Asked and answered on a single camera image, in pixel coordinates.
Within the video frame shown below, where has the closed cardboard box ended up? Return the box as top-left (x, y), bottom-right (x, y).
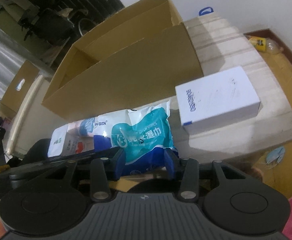
top-left (0, 60), bottom-right (40, 113)

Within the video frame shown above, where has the bicycle wheel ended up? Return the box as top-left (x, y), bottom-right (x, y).
top-left (79, 19), bottom-right (97, 37)

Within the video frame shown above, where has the blue face mask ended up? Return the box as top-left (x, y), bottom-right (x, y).
top-left (265, 146), bottom-right (286, 165)

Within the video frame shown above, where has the teal wet wipes pack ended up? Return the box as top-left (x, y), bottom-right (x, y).
top-left (96, 99), bottom-right (179, 176)

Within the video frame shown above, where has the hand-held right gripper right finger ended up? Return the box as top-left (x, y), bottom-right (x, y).
top-left (164, 149), bottom-right (248, 202)

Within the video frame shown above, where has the yellow label plastic bottle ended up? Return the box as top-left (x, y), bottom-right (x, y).
top-left (247, 35), bottom-right (284, 55)

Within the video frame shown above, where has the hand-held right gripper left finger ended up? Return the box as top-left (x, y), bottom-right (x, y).
top-left (9, 149), bottom-right (126, 202)

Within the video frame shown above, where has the white tissue pack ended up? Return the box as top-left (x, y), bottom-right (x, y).
top-left (48, 125), bottom-right (97, 158)

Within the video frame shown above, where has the large cardboard box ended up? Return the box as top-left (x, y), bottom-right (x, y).
top-left (41, 0), bottom-right (205, 131)

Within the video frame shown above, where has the white rectangular box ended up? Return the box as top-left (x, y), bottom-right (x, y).
top-left (175, 66), bottom-right (262, 136)

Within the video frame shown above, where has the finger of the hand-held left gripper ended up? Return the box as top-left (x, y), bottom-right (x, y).
top-left (19, 135), bottom-right (122, 167)

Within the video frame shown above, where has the blue plastic handle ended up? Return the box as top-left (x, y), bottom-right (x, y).
top-left (199, 6), bottom-right (214, 16)

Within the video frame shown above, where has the black office chair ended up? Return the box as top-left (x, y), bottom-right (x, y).
top-left (18, 7), bottom-right (75, 47)

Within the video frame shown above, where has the white rolled tube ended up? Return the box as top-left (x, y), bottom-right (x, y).
top-left (6, 76), bottom-right (45, 156)

